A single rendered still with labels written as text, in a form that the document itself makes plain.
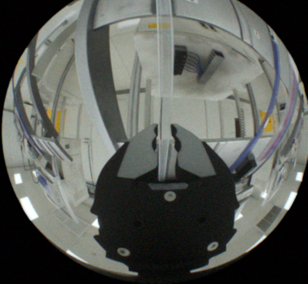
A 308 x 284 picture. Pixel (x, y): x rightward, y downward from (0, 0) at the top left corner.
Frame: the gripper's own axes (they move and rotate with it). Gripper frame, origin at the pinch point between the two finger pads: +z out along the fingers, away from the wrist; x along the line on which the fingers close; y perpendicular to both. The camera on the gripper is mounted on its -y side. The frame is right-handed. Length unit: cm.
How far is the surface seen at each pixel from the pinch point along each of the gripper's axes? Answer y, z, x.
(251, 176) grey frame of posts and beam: 40, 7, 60
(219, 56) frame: -16.9, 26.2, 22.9
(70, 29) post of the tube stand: -36, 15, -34
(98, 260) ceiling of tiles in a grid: 167, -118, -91
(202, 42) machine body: -21.9, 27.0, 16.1
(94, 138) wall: 105, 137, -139
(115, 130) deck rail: 2.3, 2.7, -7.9
